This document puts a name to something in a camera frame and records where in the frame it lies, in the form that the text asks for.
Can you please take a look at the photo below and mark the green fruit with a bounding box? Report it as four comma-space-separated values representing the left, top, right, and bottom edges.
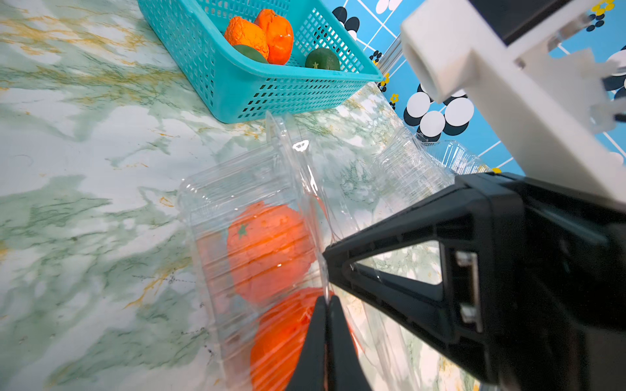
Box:
233, 45, 267, 64
305, 47, 341, 71

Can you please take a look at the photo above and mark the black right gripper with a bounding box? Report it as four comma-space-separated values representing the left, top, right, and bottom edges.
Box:
452, 174, 625, 390

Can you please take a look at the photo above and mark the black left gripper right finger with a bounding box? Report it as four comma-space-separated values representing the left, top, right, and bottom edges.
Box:
326, 296, 371, 391

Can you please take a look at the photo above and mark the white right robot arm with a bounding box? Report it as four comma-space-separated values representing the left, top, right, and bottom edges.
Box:
324, 1, 625, 390

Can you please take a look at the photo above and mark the aluminium corner post right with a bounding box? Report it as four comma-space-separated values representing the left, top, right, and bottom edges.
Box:
377, 36, 403, 75

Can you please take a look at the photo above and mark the teal plastic basket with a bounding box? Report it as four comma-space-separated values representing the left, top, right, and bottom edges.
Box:
139, 1, 383, 124

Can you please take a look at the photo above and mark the orange fruit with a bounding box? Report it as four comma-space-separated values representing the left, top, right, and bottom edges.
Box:
224, 16, 269, 60
227, 201, 316, 305
250, 288, 335, 390
255, 9, 294, 65

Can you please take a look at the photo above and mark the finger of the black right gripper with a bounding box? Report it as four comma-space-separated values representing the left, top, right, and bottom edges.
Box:
324, 188, 482, 352

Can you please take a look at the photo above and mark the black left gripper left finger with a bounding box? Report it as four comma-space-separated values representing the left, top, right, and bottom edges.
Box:
285, 297, 327, 391

